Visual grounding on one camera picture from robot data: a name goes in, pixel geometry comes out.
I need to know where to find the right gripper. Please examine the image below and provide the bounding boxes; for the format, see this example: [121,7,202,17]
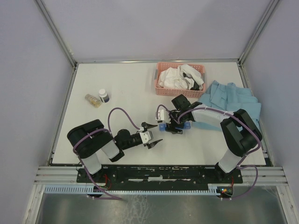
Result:
[165,110,185,134]

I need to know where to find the white capped pill bottle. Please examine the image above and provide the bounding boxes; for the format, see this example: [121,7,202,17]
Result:
[98,89,110,103]

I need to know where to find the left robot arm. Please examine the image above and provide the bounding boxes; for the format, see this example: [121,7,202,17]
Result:
[67,119,162,182]

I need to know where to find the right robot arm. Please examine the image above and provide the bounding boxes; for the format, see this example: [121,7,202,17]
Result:
[156,94,263,182]

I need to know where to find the clear pill bottle yellow pills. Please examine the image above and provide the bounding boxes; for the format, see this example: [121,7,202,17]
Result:
[85,94,101,108]

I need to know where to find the pink plastic basket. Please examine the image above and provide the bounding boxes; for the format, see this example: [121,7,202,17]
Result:
[154,62,206,98]

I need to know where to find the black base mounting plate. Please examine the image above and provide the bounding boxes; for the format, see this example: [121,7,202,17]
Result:
[91,165,242,191]

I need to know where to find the white cloth in basket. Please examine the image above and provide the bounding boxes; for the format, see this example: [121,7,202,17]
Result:
[157,64,204,91]

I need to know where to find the light blue cloth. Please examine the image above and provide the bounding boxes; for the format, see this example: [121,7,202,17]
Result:
[198,81,262,128]

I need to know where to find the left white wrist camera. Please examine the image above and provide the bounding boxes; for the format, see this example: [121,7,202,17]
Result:
[139,127,153,146]

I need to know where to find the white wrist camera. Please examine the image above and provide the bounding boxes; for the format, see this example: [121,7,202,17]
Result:
[156,109,170,123]
[139,127,153,146]

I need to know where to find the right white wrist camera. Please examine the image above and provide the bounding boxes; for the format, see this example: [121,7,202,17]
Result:
[156,109,170,123]

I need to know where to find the white slotted cable duct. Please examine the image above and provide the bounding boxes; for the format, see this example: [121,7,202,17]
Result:
[43,184,223,195]

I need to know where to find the aluminium front rail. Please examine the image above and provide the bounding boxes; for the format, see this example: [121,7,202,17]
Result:
[34,167,288,186]

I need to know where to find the left aluminium frame post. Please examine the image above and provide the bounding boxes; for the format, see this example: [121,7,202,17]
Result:
[34,0,77,67]

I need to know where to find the aluminium frame post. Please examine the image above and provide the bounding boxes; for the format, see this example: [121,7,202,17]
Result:
[238,0,281,67]
[34,0,77,67]

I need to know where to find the right aluminium frame post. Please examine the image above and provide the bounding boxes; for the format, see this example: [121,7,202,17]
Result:
[238,0,281,67]

